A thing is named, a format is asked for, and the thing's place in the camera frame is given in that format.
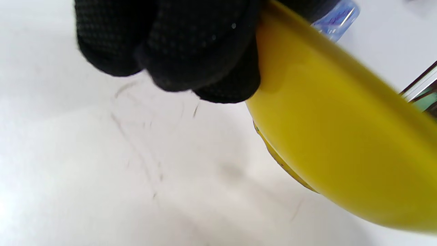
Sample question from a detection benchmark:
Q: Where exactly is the person's left hand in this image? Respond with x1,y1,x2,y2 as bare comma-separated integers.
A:
73,0,342,104

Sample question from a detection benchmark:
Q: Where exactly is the yellow plastic bowl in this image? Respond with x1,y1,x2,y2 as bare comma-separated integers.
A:
246,0,437,234

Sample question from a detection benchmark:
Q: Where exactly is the row of blue water jugs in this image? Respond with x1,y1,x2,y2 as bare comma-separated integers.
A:
311,0,361,42

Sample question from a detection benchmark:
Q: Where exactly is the glass-door fire hose cabinet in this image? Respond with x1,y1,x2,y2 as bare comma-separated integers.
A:
399,61,437,120

